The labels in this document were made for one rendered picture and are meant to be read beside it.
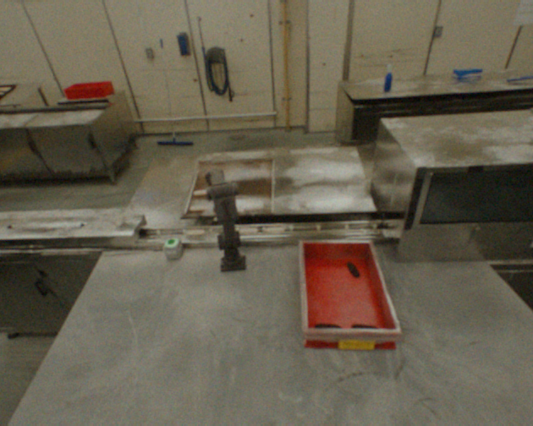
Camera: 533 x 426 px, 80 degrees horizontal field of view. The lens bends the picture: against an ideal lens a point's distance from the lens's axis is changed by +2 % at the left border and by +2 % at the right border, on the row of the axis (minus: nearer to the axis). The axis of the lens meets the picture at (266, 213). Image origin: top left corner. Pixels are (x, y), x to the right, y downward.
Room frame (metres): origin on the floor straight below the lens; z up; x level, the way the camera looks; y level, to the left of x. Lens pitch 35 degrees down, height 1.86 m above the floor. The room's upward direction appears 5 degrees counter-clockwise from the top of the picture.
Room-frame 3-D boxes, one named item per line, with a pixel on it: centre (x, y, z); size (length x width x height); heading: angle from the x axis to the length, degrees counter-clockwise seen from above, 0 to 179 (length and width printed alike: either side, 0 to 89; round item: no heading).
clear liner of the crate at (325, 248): (0.83, -0.27, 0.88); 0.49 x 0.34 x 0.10; 174
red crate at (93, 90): (4.53, 2.24, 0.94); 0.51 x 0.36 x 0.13; 89
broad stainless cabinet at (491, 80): (3.26, -1.87, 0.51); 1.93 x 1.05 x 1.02; 85
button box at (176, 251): (1.18, 0.47, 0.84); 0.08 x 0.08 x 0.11; 85
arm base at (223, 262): (1.07, 0.18, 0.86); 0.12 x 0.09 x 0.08; 91
